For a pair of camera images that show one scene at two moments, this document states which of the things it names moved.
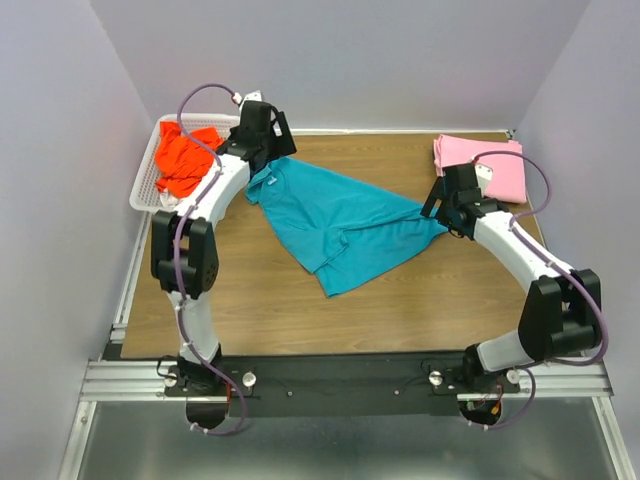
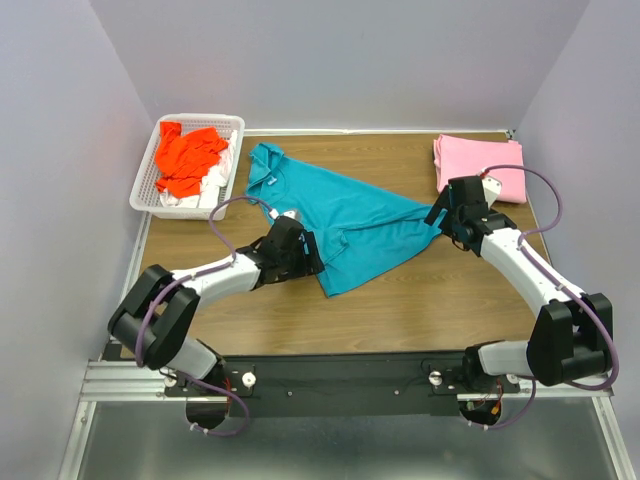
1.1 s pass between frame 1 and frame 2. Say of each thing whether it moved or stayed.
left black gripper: moved
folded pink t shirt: stayed
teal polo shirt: stayed
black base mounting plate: stayed
